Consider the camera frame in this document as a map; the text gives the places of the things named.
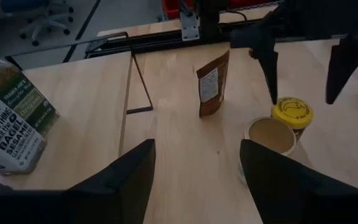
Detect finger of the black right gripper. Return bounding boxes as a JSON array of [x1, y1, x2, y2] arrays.
[[326, 35, 358, 105], [230, 21, 279, 106]]

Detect green-lid oregano jar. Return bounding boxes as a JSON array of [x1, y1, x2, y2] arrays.
[[0, 39, 60, 138]]

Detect spice packet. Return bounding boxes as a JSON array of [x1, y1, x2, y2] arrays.
[[196, 50, 231, 118]]

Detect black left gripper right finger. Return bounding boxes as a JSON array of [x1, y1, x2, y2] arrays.
[[239, 139, 358, 224]]

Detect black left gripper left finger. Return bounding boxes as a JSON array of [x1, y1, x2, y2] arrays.
[[62, 139, 157, 224]]

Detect white-lid bagel sesame jar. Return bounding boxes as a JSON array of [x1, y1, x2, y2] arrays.
[[0, 98, 48, 175]]

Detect tan-lid furikake jar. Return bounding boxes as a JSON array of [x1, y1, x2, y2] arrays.
[[237, 116, 297, 187]]

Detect red storage bin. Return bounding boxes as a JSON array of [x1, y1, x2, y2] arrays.
[[162, 0, 196, 20]]

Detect wooden shelf black metal legs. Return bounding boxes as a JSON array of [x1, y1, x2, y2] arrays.
[[0, 51, 155, 191]]

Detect yellow-lid brown spice bottle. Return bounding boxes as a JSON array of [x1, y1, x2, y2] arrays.
[[271, 96, 314, 141]]

